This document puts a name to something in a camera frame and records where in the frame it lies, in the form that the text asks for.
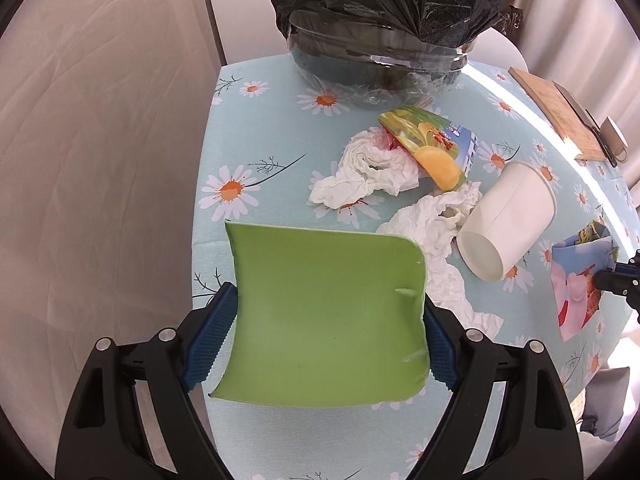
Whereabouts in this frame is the daisy print tablecloth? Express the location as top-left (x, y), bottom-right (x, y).
top-left (192, 55), bottom-right (639, 479)

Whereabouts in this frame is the yellow green snack wrapper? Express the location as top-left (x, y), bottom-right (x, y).
top-left (378, 106), bottom-right (477, 192)

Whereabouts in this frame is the beige ceramic mug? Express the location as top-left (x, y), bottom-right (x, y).
top-left (600, 116), bottom-right (628, 162)

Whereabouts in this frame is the white chair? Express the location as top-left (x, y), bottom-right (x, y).
top-left (468, 28), bottom-right (528, 72)

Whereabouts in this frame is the pink blue snack wrapper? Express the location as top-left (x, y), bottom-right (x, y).
top-left (550, 221), bottom-right (618, 342)

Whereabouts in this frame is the clear bin with black bag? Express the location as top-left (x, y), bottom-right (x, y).
top-left (270, 0), bottom-right (513, 107)

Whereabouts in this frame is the green foam sheet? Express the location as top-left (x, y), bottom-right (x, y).
top-left (212, 222), bottom-right (430, 408)

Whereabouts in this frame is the white tissue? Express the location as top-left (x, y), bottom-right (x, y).
top-left (309, 127), bottom-right (421, 209)
top-left (378, 182), bottom-right (503, 337)

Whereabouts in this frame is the cleaver knife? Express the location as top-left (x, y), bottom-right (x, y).
top-left (553, 82), bottom-right (618, 167)

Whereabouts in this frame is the bamboo cutting board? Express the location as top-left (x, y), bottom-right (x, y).
top-left (509, 67), bottom-right (606, 162)

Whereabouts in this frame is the white paper cup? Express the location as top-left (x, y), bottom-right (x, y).
top-left (457, 162), bottom-right (556, 283)

